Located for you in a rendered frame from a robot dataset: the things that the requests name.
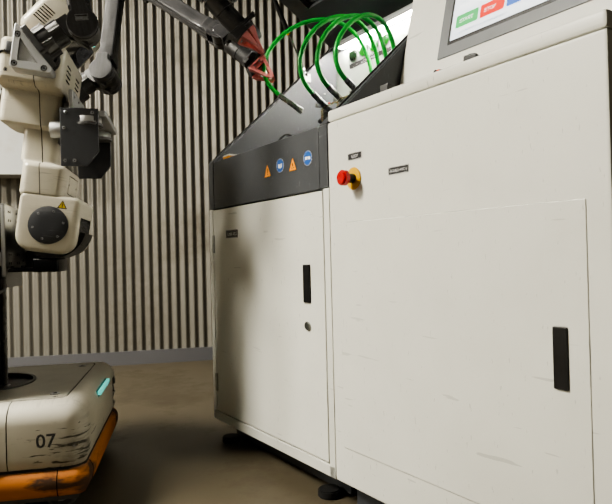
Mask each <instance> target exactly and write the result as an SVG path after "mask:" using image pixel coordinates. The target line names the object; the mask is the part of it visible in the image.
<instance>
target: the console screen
mask: <svg viewBox="0 0 612 504"><path fill-rule="evenodd" d="M589 1H592V0H446V4H445V11H444V18H443V24H442V31H441V37H440V44H439V50H438V57H437V60H441V59H444V58H446V57H449V56H451V55H454V54H456V53H459V52H461V51H464V50H467V49H469V48H472V47H474V46H477V45H479V44H482V43H484V42H487V41H490V40H492V39H495V38H497V37H500V36H502V35H505V34H507V33H510V32H513V31H515V30H518V29H520V28H523V27H525V26H528V25H530V24H533V23H536V22H538V21H541V20H543V19H546V18H548V17H551V16H553V15H556V14H559V13H561V12H564V11H566V10H569V9H571V8H574V7H576V6H579V5H582V4H584V3H587V2H589Z"/></svg>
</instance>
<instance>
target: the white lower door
mask: <svg viewBox="0 0 612 504"><path fill-rule="evenodd" d="M213 227H214V236H212V252H213V253H214V270H215V312H216V355H217V373H215V380H216V391H217V398H218V410H219V411H222V412H224V413H226V414H228V415H230V416H232V417H234V418H236V419H238V420H241V421H243V422H245V423H247V424H249V425H251V426H253V427H255V428H257V429H260V430H262V431H264V432H266V433H268V434H270V435H272V436H274V437H276V438H279V439H281V440H283V441H285V442H287V443H289V444H291V445H293V446H295V447H297V448H300V449H302V450H304V451H306V452H308V453H310V454H312V455H314V456H316V457H319V458H321V459H323V460H325V461H327V462H330V442H329V402H328V361H327V321H326V281H325V240H324V200H323V191H318V192H313V193H307V194H302V195H296V196H291V197H286V198H280V199H275V200H269V201H264V202H258V203H253V204H247V205H242V206H237V207H231V208H226V209H220V210H215V211H213Z"/></svg>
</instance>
